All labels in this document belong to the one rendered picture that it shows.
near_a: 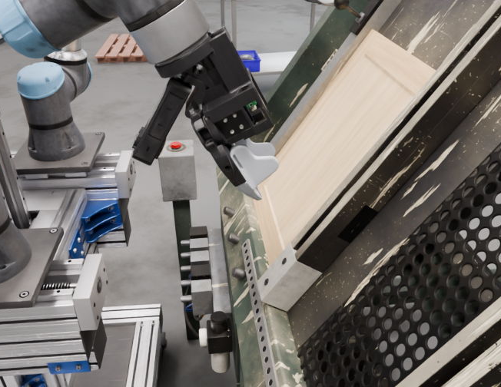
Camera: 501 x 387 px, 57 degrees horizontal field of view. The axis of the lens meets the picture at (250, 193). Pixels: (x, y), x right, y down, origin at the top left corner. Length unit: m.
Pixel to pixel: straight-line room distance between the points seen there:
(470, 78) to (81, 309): 0.82
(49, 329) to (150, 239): 1.74
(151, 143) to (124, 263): 2.06
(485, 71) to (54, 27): 0.66
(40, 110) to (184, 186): 0.54
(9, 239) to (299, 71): 0.99
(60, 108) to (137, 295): 1.28
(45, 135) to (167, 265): 1.34
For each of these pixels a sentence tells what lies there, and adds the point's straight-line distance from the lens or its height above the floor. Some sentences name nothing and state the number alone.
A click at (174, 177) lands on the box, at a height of 0.85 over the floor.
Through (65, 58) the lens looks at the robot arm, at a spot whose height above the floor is 1.27.
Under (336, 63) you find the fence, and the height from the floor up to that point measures 1.27.
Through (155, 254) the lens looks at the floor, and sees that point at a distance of 2.61.
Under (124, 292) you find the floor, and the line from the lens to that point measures 2.43.
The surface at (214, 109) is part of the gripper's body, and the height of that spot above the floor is 1.45.
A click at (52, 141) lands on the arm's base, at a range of 1.36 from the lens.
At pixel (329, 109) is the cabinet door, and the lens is 1.25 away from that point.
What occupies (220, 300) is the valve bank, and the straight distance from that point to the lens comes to 1.26.
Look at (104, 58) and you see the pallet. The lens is 6.07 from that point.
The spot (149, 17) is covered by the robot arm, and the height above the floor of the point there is 1.54.
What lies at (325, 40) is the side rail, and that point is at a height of 1.27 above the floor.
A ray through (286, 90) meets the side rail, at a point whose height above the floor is 1.11.
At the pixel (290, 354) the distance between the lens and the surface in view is 0.96.
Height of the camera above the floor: 1.63
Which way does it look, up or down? 32 degrees down
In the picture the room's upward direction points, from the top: straight up
